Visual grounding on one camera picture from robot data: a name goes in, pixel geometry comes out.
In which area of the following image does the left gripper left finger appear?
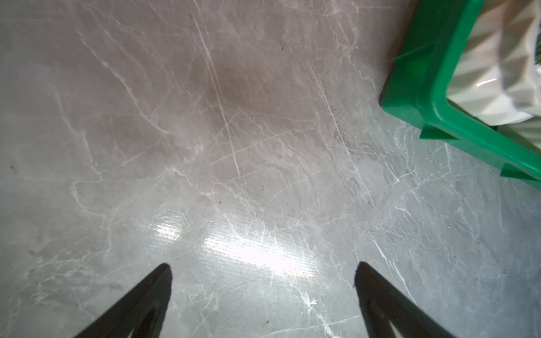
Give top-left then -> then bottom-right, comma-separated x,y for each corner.
76,263 -> 173,337

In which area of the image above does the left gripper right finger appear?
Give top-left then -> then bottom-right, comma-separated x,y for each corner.
354,261 -> 453,337

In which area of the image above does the pink flower pot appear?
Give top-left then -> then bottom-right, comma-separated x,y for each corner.
497,117 -> 540,152

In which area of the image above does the red flower pot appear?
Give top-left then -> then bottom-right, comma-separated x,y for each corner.
447,1 -> 540,126

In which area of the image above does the green plastic storage tray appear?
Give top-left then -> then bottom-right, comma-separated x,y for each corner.
380,1 -> 540,189

